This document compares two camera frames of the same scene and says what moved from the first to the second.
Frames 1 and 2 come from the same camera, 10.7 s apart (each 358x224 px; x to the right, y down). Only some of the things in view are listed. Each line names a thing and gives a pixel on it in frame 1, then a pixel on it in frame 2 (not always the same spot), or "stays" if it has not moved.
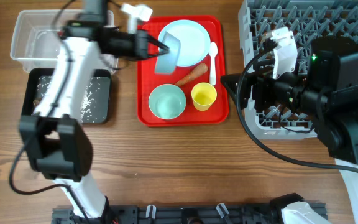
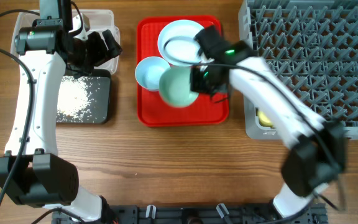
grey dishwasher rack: (307, 20) stays
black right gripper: (260, 83) to (195, 86)
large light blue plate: (194, 41) stays
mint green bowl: (167, 101) to (174, 88)
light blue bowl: (166, 63) to (148, 71)
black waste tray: (96, 106) stays
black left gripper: (139, 45) to (100, 51)
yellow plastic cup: (203, 94) to (263, 120)
